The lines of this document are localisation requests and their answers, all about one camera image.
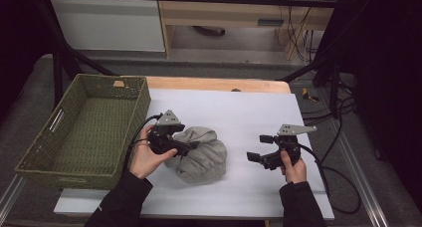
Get aluminium rail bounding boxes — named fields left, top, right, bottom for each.
left=0, top=174, right=28, bottom=222
left=333, top=120, right=390, bottom=227

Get white table sheet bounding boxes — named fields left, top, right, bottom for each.
left=53, top=88, right=335, bottom=220

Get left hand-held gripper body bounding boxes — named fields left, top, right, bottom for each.
left=146, top=109, right=183, bottom=155

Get black metal stand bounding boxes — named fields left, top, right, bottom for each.
left=280, top=52, right=343, bottom=119
left=36, top=0, right=117, bottom=106

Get green woven basket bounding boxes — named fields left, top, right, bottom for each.
left=14, top=73, right=152, bottom=190

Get person's right hand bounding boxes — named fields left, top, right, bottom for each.
left=280, top=149, right=308, bottom=185

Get grey knitted cloth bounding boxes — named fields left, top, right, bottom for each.
left=163, top=125, right=229, bottom=185

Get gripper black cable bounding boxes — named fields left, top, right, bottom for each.
left=121, top=113, right=164, bottom=175
left=298, top=143, right=362, bottom=216

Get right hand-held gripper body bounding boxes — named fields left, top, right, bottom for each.
left=263, top=123, right=318, bottom=171

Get yellow and black tool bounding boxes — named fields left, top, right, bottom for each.
left=302, top=87, right=320, bottom=103

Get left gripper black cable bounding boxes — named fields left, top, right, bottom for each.
left=121, top=113, right=164, bottom=175

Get dark object under desk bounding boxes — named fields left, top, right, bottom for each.
left=192, top=25, right=227, bottom=38

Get person's left hand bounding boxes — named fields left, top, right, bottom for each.
left=128, top=123, right=179, bottom=181

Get light wooden desk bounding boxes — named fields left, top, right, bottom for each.
left=155, top=0, right=343, bottom=61

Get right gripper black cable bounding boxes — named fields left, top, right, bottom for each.
left=298, top=143, right=362, bottom=216

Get black floor cables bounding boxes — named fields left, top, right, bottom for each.
left=302, top=77, right=358, bottom=128

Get bundle of black cables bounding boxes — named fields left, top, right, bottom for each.
left=278, top=4, right=320, bottom=64

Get white cabinet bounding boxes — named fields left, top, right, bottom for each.
left=49, top=0, right=166, bottom=53

